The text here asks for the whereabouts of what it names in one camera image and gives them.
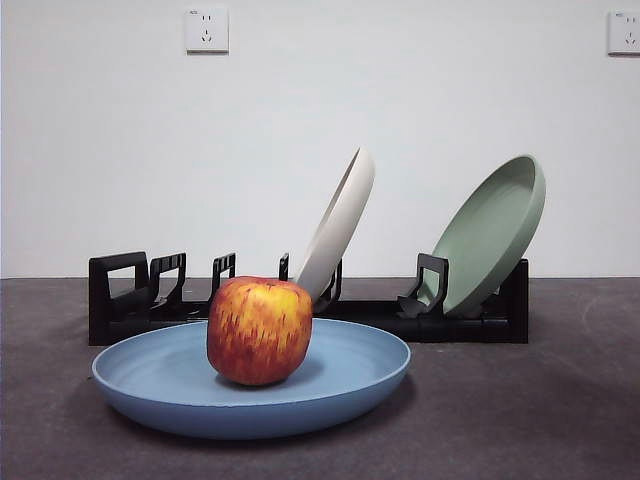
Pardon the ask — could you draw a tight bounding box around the white wall socket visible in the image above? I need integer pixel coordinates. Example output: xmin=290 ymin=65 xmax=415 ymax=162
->
xmin=185 ymin=6 xmax=230 ymax=55
xmin=607 ymin=10 xmax=640 ymax=56

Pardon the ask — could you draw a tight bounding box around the beige round plate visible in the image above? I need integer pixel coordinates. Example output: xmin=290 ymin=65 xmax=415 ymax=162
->
xmin=292 ymin=147 xmax=376 ymax=307

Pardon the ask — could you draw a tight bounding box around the blue round plate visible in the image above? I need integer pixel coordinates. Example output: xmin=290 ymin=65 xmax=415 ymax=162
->
xmin=92 ymin=318 xmax=413 ymax=441

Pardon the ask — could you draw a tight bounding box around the green round plate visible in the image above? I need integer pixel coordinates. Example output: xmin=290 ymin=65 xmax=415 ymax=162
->
xmin=429 ymin=153 xmax=547 ymax=317

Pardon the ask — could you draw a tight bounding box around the red yellow apple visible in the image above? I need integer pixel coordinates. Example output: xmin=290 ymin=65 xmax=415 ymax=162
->
xmin=206 ymin=275 xmax=314 ymax=386

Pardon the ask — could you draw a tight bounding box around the black plate rack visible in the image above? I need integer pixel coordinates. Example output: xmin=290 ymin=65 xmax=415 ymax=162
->
xmin=88 ymin=251 xmax=530 ymax=346

